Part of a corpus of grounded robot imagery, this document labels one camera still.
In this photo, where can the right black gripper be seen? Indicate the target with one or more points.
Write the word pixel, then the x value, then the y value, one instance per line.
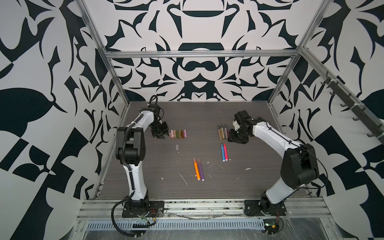
pixel 231 137

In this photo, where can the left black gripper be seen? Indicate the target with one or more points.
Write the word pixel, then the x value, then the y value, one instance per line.
pixel 165 131

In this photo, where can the olive tan marker pen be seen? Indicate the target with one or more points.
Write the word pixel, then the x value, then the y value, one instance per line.
pixel 223 132

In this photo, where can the pink red marker pen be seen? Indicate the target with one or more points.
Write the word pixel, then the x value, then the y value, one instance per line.
pixel 225 152

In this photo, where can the brown marker pen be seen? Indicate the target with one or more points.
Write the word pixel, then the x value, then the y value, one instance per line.
pixel 223 132

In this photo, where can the blue marker pen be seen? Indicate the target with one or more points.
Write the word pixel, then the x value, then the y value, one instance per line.
pixel 223 153

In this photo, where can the gold ochre marker pen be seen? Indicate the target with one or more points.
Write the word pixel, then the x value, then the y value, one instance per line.
pixel 220 132

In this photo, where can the orange marker pen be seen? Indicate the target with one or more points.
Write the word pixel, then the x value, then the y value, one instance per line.
pixel 196 169

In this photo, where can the purple marker pen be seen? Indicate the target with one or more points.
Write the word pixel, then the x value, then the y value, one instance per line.
pixel 200 169

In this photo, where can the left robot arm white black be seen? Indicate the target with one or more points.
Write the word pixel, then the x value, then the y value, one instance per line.
pixel 131 150

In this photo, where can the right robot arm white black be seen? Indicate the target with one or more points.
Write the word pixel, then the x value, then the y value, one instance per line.
pixel 299 166

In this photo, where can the circuit board with green light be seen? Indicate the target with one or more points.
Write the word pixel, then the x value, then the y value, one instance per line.
pixel 273 227

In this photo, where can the grey hook rack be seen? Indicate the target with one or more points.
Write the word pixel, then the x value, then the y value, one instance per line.
pixel 361 111

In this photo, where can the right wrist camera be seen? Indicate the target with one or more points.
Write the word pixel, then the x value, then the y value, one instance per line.
pixel 236 125

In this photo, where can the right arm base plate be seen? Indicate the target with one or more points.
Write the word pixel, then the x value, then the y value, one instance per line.
pixel 262 207

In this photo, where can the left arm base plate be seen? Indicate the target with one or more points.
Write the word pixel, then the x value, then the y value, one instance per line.
pixel 151 209

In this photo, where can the white slotted cable duct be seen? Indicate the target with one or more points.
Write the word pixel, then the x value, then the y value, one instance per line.
pixel 185 224

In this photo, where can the aluminium frame crossbar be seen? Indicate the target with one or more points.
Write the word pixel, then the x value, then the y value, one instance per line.
pixel 200 54

